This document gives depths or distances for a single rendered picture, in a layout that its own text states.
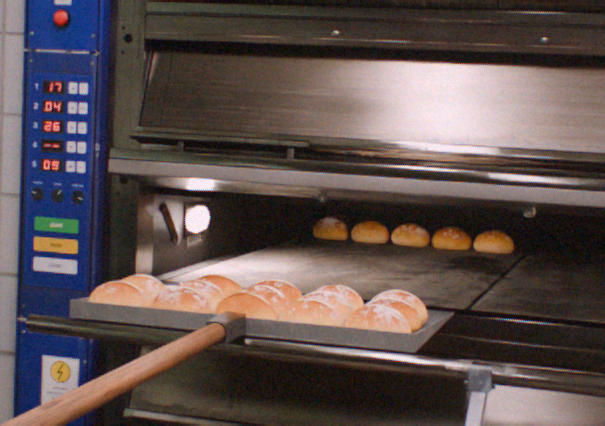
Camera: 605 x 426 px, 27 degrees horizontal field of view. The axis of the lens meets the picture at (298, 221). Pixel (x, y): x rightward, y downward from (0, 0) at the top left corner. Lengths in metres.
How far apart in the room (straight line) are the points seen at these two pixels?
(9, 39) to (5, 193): 0.29
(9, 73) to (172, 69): 0.32
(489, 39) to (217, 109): 0.50
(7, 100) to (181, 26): 0.38
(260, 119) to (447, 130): 0.34
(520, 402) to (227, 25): 0.84
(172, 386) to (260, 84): 0.58
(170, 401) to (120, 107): 0.55
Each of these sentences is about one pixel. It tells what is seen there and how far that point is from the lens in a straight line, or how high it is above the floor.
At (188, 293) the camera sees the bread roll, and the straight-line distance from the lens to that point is 1.94.
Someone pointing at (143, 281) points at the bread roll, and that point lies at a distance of 2.04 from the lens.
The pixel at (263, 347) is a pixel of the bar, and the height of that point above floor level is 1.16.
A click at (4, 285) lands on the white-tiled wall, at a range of 2.47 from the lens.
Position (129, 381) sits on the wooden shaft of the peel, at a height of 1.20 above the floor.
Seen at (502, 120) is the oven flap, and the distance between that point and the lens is 2.13.
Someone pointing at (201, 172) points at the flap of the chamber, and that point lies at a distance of 2.11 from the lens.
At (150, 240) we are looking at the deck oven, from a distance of 2.39.
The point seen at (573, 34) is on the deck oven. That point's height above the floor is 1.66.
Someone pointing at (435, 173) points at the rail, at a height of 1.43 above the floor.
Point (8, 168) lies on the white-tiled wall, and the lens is 2.44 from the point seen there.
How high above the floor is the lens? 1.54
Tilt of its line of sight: 6 degrees down
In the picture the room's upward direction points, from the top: 3 degrees clockwise
